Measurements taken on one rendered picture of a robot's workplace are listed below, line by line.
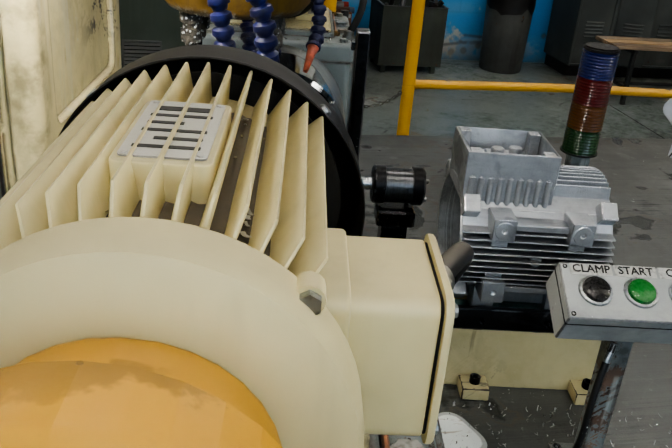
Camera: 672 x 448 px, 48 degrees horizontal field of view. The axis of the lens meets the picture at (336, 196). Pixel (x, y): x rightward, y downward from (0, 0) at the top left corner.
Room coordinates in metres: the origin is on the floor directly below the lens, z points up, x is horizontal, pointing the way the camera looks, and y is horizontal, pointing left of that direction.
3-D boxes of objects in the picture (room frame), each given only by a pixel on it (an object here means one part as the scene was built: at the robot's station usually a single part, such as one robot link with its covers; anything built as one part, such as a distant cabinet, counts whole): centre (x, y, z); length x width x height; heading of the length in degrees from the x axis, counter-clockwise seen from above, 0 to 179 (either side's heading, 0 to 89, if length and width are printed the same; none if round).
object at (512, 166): (0.94, -0.22, 1.11); 0.12 x 0.11 x 0.07; 93
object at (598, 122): (1.25, -0.42, 1.10); 0.06 x 0.06 x 0.04
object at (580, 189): (0.94, -0.26, 1.02); 0.20 x 0.19 x 0.19; 93
